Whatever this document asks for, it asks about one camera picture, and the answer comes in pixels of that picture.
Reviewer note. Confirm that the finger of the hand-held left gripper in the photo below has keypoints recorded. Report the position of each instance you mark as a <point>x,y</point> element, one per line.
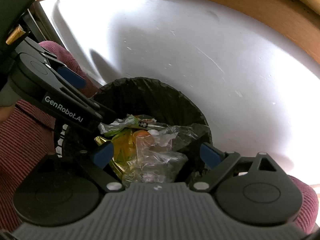
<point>82,100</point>
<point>72,76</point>

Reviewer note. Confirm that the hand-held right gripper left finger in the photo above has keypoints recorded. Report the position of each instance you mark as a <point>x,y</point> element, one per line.
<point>102,156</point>

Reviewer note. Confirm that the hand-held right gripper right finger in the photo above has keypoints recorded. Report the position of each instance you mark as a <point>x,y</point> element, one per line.
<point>210,155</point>

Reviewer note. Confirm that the gold foil snack bag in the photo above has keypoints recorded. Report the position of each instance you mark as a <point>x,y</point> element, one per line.
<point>122,145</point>

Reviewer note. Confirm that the green clear wrapper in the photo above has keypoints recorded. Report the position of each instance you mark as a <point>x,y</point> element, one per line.
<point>120,126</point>

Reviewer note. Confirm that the small gold wrapper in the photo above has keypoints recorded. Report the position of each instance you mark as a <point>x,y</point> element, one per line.
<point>16,33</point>

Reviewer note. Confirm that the orange snack packet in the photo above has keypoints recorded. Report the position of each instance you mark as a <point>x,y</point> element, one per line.
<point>143,134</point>

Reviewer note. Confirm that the clear plastic bag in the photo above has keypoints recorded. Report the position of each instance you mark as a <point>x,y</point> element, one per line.
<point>160,160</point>

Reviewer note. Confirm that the black lined trash bin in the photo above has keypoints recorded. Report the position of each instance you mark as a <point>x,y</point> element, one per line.
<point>155,97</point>

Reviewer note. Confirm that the person's left leg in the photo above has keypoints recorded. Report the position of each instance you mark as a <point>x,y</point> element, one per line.
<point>22,135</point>

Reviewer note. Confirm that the person's leg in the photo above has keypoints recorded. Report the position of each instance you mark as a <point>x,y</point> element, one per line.
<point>22,135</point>
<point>305,200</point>

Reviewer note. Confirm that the person's right leg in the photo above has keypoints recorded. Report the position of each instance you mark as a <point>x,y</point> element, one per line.
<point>305,200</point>

